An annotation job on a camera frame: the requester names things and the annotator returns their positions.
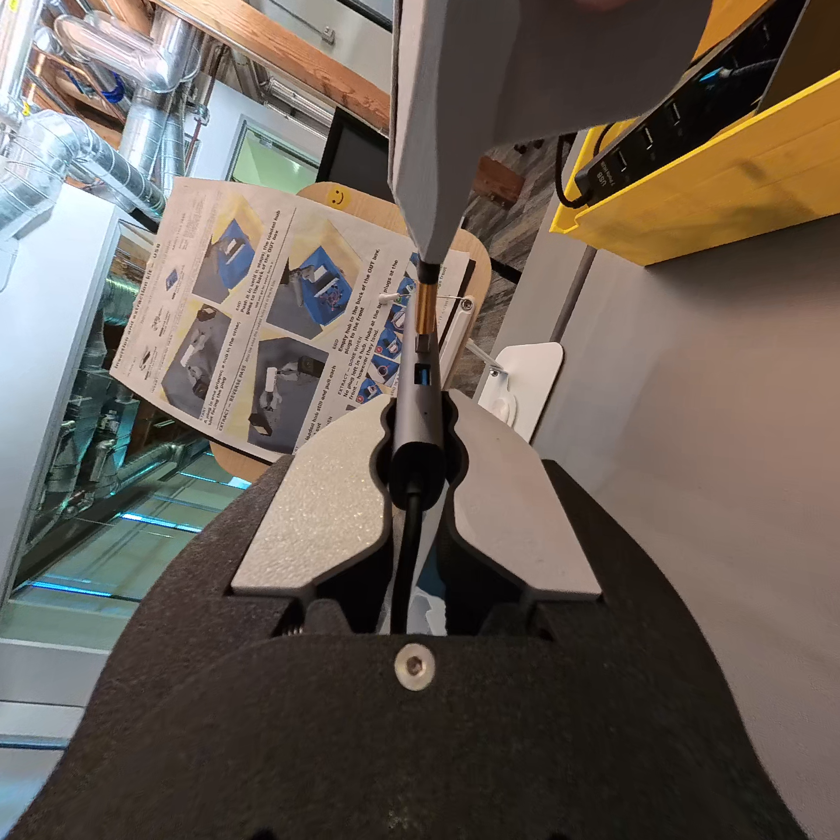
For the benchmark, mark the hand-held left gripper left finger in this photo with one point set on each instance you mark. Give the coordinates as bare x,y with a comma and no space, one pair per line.
315,525

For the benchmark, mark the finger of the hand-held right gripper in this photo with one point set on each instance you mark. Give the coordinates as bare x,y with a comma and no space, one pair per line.
460,79

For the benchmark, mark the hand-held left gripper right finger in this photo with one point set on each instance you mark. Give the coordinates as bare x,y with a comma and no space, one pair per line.
519,525

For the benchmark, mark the black 7-port USB hub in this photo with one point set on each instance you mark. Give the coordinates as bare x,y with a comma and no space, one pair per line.
562,171

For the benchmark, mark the slim grey usb hub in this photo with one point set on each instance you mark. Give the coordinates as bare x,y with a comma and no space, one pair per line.
420,420

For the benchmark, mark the yellow plastic bin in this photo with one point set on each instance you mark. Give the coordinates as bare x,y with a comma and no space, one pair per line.
735,184

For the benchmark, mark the black monitor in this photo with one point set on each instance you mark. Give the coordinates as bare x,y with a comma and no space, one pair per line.
355,158

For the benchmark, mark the white stand base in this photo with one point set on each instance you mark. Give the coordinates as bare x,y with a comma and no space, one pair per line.
532,381

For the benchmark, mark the yellow smiley sticker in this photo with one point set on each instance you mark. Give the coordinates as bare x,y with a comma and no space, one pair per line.
339,196

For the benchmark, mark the large glass window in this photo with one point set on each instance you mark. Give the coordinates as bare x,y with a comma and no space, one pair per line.
118,551

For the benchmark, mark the instruction poster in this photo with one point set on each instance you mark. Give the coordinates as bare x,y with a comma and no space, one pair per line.
236,328

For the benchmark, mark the silver ventilation duct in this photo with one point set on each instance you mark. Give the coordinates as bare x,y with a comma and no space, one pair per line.
79,145

